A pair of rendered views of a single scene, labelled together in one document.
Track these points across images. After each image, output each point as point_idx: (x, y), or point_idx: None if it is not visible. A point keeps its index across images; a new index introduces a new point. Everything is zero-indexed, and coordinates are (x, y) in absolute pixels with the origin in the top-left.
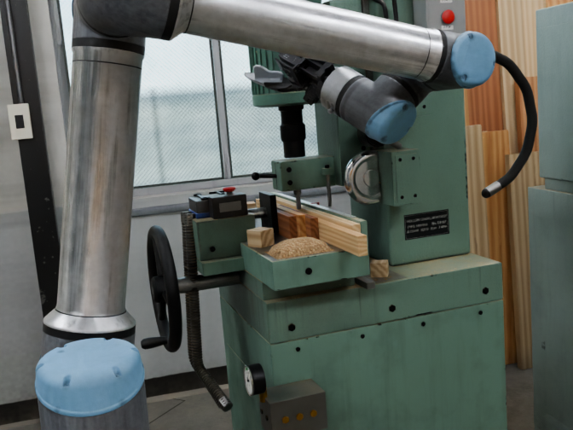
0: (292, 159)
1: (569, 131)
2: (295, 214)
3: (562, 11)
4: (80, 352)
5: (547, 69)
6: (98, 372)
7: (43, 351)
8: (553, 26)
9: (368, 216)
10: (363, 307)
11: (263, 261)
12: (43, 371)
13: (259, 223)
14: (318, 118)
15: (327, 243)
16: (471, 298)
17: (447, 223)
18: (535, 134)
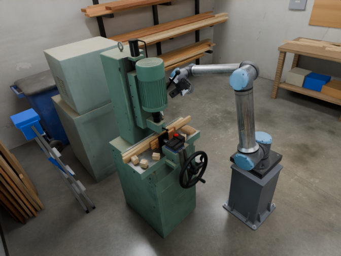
0: (160, 120)
1: (88, 93)
2: (172, 130)
3: (75, 58)
4: (262, 137)
5: (72, 78)
6: (264, 132)
7: (259, 152)
8: (72, 64)
9: (144, 129)
10: None
11: (195, 135)
12: (271, 137)
13: (149, 153)
14: (142, 109)
15: (178, 128)
16: None
17: None
18: None
